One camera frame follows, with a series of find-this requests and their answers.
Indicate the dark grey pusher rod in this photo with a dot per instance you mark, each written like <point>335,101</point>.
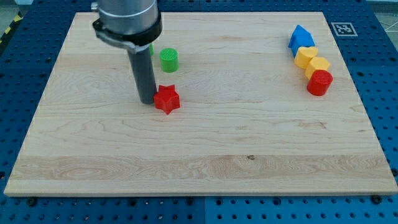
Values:
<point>142,68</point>

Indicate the red star block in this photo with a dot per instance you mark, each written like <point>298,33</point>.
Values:
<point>167,99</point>

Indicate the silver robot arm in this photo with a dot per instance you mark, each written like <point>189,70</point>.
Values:
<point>131,25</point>

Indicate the green block behind rod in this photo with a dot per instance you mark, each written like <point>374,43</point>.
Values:
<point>151,50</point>

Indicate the green cylinder block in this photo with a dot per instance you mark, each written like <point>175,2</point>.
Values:
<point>169,60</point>

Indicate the wooden board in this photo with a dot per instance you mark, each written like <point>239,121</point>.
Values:
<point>246,124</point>

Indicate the yellow heart block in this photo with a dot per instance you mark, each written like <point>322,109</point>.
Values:
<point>304,56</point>

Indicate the blue house-shaped block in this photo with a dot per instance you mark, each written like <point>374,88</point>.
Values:
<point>300,38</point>

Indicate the yellow hexagon block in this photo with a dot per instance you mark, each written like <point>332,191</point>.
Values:
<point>316,63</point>

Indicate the red cylinder block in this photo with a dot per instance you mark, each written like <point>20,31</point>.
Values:
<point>319,82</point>

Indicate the fiducial marker tag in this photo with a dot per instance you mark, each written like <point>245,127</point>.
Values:
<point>344,29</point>

